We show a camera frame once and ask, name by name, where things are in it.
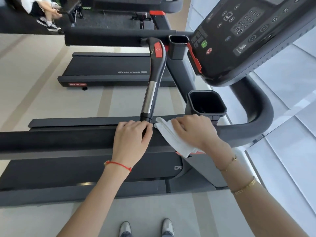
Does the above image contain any person's left hand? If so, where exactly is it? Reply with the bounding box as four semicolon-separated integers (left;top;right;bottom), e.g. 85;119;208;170
111;120;153;169

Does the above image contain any person's right hand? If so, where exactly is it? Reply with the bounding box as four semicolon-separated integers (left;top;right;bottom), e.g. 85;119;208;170
171;114;234;160

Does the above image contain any white cleaning cloth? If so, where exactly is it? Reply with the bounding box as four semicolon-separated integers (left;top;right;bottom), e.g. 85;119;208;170
154;117;206;158

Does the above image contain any black treadmill with console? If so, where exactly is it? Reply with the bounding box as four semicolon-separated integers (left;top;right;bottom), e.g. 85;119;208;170
0;0;316;208

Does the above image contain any person's right forearm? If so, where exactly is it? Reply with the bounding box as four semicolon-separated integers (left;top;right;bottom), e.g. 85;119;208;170
213;144;309;237

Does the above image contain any person's left forearm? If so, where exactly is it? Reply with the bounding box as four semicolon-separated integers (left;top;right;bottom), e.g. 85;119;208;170
57;162;132;237

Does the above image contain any black square cup holder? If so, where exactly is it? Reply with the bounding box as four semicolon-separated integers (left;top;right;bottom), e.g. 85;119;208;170
185;90;227;122
169;35;190;60

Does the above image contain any black silver treadmill grip bar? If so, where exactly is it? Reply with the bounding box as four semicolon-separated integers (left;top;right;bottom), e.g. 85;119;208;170
140;37;167;123

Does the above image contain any black treadmill with red badge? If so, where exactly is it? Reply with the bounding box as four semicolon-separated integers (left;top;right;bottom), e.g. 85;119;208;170
57;0;184;91

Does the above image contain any person's right grey shoe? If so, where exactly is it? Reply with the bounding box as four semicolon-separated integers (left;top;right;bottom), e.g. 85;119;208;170
162;218;175;237

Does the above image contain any person's grey shoe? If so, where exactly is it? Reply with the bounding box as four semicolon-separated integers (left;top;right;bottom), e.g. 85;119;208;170
118;221;132;237
162;218;175;237

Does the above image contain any person's left grey shoe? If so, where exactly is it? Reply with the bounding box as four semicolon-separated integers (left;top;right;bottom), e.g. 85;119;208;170
118;221;132;237

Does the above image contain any black treadmill console panel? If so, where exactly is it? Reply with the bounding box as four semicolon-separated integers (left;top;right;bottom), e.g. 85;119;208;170
187;0;316;87

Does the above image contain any black gym machine base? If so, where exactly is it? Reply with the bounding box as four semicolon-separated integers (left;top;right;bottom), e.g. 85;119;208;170
131;12;152;30

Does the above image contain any black weight bench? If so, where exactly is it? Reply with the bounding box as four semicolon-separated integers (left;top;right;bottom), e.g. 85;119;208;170
59;0;84;28

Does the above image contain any red string bracelet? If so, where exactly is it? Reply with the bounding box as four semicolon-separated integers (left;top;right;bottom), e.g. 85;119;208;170
104;160;132;172

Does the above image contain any thin gold chain bracelet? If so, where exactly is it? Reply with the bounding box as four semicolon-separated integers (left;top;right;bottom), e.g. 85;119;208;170
215;155;238;172

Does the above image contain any gold band bracelet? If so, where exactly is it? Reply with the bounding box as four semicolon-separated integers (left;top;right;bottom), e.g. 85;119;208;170
231;176;257;195

